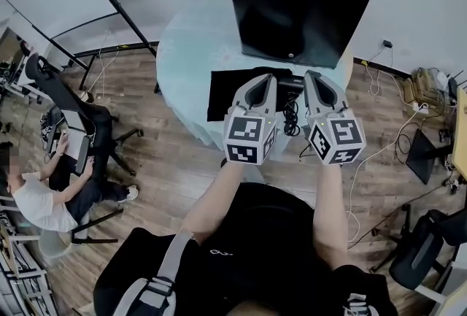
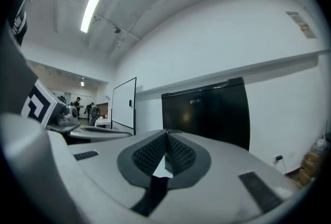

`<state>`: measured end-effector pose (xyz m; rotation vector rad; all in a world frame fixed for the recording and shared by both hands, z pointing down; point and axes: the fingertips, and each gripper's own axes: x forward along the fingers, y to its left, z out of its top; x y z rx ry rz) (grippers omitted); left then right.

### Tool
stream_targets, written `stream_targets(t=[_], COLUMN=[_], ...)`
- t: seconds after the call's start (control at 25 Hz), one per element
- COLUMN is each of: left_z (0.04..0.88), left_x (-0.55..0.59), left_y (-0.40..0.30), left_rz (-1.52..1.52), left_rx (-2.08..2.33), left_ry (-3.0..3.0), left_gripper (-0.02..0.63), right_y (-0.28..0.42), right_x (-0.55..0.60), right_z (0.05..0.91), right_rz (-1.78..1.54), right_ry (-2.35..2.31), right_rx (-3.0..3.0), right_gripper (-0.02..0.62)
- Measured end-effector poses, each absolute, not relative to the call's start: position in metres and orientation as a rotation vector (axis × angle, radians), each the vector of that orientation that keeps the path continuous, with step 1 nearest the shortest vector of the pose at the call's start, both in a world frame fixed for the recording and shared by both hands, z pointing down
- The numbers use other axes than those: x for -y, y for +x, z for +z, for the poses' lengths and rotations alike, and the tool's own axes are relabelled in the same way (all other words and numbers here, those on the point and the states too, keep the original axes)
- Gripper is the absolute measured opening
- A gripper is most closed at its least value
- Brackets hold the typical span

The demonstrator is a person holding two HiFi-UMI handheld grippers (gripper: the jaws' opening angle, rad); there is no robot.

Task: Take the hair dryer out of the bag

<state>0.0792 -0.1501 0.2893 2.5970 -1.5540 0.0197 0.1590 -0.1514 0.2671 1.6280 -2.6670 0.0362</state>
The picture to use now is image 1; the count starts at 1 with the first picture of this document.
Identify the white laptop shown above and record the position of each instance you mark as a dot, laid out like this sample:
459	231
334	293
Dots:
74	137

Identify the black grey office chair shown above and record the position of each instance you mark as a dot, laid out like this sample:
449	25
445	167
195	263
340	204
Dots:
419	249

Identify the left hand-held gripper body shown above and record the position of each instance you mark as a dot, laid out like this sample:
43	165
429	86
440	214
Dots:
242	139

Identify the black fabric bag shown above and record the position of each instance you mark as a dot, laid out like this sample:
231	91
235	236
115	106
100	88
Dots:
223	95

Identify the black mini fridge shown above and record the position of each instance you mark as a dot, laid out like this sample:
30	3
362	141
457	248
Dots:
292	11

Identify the person's right forearm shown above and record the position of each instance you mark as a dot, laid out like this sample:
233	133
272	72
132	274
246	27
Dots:
330	212

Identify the white power strip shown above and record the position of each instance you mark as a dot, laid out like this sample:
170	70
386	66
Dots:
420	107

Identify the round table with pale cloth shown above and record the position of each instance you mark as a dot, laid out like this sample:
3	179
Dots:
189	59

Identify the person's left forearm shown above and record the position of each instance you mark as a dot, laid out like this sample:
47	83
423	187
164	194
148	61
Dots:
215	197

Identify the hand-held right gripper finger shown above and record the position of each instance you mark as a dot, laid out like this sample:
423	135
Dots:
308	93
332	88

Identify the metal storage shelf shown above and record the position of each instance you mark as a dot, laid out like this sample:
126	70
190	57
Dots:
22	270

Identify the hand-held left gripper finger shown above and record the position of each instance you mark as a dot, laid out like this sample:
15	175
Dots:
273	95
251	82

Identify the black wall plug adapter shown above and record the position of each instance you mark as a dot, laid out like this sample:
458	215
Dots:
387	44

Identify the light wooden desk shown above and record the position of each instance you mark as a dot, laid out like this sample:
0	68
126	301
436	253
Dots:
461	132

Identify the tan cardboard box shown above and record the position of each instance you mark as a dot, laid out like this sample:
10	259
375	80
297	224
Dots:
425	84

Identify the person's black shirt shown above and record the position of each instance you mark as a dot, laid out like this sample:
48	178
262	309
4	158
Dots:
262	256

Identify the black monitor on floor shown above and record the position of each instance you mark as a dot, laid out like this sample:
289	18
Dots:
425	154

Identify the black hair dryer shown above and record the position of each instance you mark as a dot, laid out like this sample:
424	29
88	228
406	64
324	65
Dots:
291	84

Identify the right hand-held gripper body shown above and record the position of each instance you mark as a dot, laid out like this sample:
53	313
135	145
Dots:
337	141

